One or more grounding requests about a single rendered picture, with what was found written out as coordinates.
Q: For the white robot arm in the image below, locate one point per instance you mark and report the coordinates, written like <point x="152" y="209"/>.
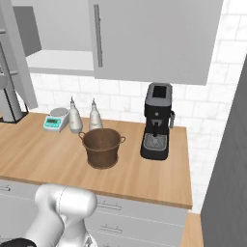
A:
<point x="61" y="205"/>

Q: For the brown woven basket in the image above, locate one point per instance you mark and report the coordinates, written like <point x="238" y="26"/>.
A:
<point x="102" y="146"/>

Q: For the grey cabinet door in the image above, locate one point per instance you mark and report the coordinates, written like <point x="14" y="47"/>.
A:
<point x="51" y="24"/>
<point x="154" y="38"/>

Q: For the white oil bottle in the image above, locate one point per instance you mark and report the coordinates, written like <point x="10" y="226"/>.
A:
<point x="95" y="117"/>
<point x="75" y="118"/>

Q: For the black coffee machine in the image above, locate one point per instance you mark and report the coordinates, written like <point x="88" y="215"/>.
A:
<point x="157" y="123"/>

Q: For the white kitchen scale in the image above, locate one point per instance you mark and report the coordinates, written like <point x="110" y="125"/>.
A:
<point x="56" y="120"/>

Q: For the grey drawer front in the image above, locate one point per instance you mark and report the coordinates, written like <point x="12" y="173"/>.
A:
<point x="16" y="193"/>
<point x="138" y="234"/>
<point x="14" y="217"/>
<point x="141" y="210"/>

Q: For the dark grey fridge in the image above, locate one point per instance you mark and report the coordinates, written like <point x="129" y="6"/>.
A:
<point x="226" y="160"/>

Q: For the grey range hood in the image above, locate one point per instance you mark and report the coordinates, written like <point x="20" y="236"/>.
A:
<point x="13" y="64"/>

